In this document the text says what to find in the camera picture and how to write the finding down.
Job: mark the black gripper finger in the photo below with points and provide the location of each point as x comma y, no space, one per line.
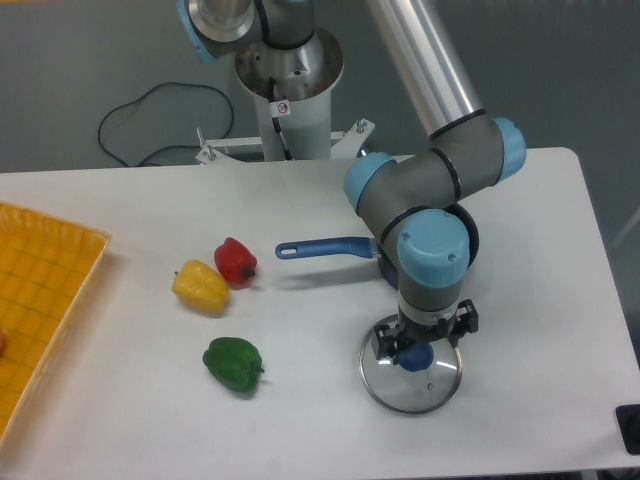
389,340
465,320

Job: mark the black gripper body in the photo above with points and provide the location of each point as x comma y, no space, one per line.
413,333

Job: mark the glass lid blue knob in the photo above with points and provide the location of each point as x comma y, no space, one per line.
421,379

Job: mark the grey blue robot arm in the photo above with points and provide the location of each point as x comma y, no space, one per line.
412,208

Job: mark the green bell pepper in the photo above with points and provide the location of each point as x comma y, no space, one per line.
235,362

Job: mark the red bell pepper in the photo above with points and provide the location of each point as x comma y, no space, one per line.
234,261

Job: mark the black box at edge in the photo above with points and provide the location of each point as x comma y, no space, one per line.
628,417

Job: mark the yellow bell pepper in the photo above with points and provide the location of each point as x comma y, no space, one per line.
200,287

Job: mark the yellow woven basket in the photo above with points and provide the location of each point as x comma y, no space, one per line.
46,265

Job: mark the dark pot blue handle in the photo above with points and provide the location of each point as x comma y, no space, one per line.
369,248

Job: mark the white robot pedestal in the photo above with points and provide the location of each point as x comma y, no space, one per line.
292,90

